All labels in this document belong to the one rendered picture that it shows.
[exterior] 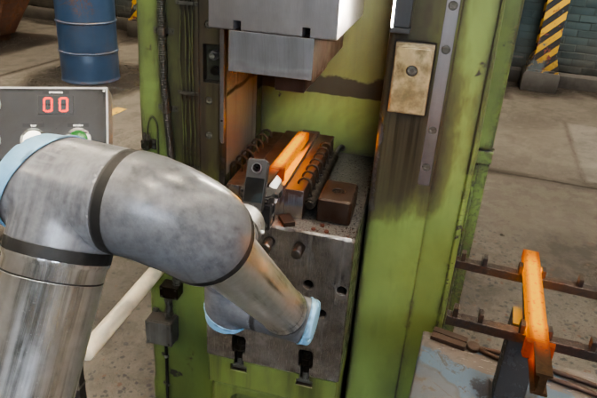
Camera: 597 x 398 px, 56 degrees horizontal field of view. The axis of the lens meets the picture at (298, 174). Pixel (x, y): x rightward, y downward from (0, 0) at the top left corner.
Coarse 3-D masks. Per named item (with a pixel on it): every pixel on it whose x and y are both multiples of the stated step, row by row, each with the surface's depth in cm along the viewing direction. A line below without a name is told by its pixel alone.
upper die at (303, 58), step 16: (240, 32) 127; (256, 32) 127; (240, 48) 129; (256, 48) 128; (272, 48) 127; (288, 48) 126; (304, 48) 125; (320, 48) 132; (336, 48) 154; (240, 64) 130; (256, 64) 129; (272, 64) 128; (288, 64) 127; (304, 64) 127; (320, 64) 135
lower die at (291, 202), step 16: (272, 144) 170; (272, 160) 156; (304, 160) 157; (240, 176) 148; (288, 176) 145; (304, 176) 147; (288, 192) 140; (304, 192) 140; (288, 208) 142; (304, 208) 143
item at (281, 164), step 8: (296, 136) 162; (304, 136) 163; (288, 144) 156; (296, 144) 156; (304, 144) 161; (288, 152) 150; (296, 152) 152; (280, 160) 144; (288, 160) 144; (272, 168) 137; (280, 168) 137; (272, 176) 133; (280, 176) 137
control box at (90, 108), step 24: (0, 96) 133; (24, 96) 134; (48, 96) 135; (72, 96) 136; (96, 96) 137; (0, 120) 132; (24, 120) 133; (48, 120) 134; (72, 120) 135; (96, 120) 136; (0, 144) 132
